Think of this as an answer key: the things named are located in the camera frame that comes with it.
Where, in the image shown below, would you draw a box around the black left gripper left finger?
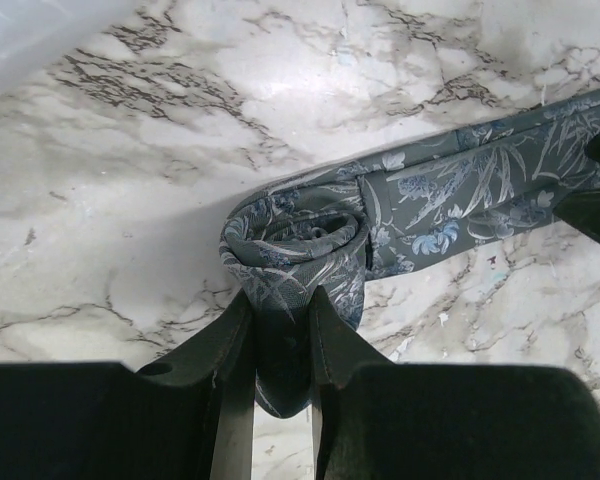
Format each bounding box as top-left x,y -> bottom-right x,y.
0,294 -> 255,479

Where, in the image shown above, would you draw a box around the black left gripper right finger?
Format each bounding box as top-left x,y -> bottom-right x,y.
309,290 -> 600,479

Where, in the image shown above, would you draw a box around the grey blue floral tie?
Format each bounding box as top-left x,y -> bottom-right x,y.
219,90 -> 600,418

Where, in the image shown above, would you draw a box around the white plastic basket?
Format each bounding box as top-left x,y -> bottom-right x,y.
0,0 -> 138,95

